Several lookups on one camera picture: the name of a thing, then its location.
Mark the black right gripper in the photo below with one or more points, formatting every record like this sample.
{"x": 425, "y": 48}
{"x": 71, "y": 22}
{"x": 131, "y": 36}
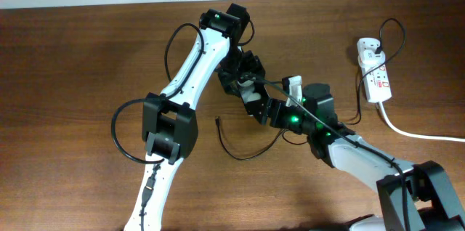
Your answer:
{"x": 269, "y": 111}

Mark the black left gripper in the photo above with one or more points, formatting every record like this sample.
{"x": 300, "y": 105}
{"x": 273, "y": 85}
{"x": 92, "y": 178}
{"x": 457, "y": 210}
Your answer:
{"x": 253, "y": 67}

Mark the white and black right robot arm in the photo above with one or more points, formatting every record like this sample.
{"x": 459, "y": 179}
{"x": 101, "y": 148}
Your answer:
{"x": 413, "y": 196}

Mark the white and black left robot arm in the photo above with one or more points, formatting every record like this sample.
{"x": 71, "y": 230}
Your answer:
{"x": 169, "y": 124}

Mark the white usb charger adapter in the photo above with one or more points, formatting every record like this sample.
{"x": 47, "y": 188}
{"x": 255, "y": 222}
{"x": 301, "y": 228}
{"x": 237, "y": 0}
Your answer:
{"x": 368, "y": 58}

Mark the white power strip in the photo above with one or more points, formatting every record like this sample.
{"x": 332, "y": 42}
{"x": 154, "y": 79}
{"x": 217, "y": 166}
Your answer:
{"x": 376, "y": 82}

